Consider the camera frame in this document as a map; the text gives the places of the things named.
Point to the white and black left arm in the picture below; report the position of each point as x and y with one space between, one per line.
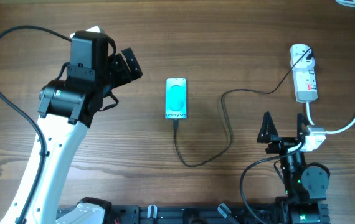
66 111

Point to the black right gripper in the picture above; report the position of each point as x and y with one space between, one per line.
282 143

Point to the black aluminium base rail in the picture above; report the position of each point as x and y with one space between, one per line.
269 213

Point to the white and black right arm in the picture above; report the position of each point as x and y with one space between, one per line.
305 183

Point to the Galaxy S25 smartphone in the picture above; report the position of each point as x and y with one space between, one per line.
176 98

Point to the white power strip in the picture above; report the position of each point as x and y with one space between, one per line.
303 70

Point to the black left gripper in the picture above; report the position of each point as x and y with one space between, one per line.
123 76

